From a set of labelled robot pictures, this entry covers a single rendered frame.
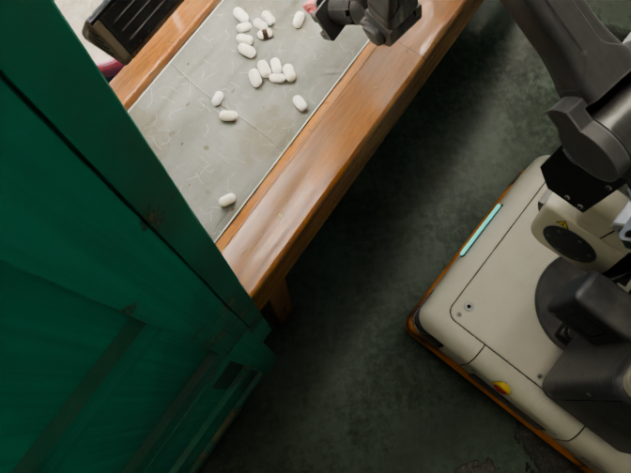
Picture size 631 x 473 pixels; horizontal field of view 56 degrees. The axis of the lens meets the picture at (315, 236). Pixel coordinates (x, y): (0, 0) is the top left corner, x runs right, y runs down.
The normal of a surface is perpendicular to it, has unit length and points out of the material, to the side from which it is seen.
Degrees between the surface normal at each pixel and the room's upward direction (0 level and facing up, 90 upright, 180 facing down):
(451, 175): 0
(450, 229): 0
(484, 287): 0
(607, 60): 28
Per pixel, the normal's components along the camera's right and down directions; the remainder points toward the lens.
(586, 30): 0.13, 0.22
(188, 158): 0.00, -0.25
